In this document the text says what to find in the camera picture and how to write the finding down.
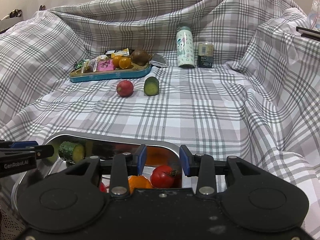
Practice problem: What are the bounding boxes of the orange mandarin with stem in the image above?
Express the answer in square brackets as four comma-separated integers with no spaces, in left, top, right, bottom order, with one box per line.
[128,176,153,194]

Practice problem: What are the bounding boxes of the red tomato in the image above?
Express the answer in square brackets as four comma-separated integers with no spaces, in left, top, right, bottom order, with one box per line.
[99,182,108,193]
[150,165,177,189]

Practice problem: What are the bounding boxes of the cucumber piece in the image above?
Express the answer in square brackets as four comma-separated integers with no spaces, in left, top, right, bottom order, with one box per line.
[144,76,159,96]
[59,141,85,163]

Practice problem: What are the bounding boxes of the red radish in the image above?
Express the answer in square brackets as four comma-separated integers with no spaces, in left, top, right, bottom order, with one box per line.
[117,80,134,98]

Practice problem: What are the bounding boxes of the stainless steel tray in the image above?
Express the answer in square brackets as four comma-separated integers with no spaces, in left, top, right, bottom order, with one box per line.
[11,131,182,211]

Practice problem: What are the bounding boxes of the teal gold snack tin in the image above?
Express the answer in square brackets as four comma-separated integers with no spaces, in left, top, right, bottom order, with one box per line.
[69,64,152,83]

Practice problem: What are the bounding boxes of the green candy wrapper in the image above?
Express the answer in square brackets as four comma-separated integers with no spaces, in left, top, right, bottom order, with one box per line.
[73,59,89,70]

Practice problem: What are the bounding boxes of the clear dried fruit packet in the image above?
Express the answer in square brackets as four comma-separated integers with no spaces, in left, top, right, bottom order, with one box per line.
[81,55,108,73]

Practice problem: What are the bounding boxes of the plaid grey white cloth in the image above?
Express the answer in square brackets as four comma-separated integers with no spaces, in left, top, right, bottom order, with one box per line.
[1,0,319,239]

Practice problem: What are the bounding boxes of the pink snack packet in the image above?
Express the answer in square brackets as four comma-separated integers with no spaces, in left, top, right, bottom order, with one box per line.
[97,59,115,72]

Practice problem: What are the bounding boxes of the green beverage can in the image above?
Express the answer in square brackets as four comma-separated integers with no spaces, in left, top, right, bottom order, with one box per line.
[197,42,214,68]

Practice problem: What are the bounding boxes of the silver foil packet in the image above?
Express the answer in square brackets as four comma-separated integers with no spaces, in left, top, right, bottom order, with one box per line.
[149,54,168,68]

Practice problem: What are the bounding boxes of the white cartoon cat bottle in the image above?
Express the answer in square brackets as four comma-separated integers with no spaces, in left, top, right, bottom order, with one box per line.
[176,25,195,68]

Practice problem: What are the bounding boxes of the left small orange in tin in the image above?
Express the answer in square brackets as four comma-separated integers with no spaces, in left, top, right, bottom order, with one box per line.
[112,55,122,68]

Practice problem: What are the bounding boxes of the small orange in tin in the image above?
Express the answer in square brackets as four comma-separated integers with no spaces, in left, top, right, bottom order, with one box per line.
[112,55,122,68]
[118,57,132,69]

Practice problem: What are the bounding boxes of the right small orange in tin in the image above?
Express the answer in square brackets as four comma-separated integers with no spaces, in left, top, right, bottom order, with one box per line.
[118,57,132,69]

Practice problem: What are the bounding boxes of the brown passion fruit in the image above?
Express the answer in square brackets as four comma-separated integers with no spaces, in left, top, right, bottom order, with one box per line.
[131,49,150,66]

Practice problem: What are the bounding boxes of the yellow pastry packet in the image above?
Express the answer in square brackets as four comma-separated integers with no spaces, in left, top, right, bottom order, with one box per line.
[111,48,130,58]

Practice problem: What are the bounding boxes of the black flat device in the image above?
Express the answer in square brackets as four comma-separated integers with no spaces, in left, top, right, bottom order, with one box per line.
[296,27,320,41]

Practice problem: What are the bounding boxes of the clear plastic bag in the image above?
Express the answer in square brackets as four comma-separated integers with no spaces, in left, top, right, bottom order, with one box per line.
[307,0,320,31]

